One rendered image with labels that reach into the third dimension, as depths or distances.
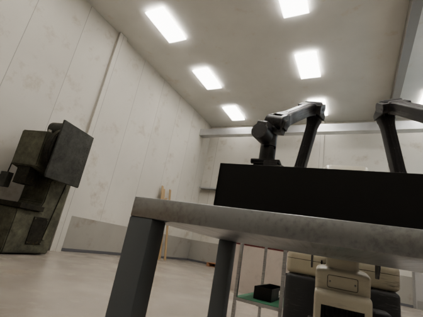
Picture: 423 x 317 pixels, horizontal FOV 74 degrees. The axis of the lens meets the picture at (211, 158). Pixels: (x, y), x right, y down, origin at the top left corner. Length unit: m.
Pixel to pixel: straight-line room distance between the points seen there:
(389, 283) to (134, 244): 1.46
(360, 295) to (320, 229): 1.12
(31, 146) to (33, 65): 2.16
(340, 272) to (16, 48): 7.51
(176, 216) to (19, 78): 7.45
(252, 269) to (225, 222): 5.63
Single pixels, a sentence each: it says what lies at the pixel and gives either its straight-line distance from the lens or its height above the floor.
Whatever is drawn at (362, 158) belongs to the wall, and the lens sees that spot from 12.30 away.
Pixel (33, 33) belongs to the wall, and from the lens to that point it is 8.21.
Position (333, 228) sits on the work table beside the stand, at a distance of 0.36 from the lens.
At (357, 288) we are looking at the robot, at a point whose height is 0.68.
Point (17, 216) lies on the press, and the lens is 6.38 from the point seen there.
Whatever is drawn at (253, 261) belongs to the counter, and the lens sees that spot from 5.99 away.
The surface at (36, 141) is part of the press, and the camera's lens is 6.66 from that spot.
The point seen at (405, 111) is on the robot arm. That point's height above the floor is 1.34.
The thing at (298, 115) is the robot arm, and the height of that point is 1.31.
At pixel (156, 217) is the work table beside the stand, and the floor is 0.77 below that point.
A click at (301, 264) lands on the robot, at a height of 0.74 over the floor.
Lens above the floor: 0.75
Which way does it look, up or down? 17 degrees up
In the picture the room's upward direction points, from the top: 10 degrees clockwise
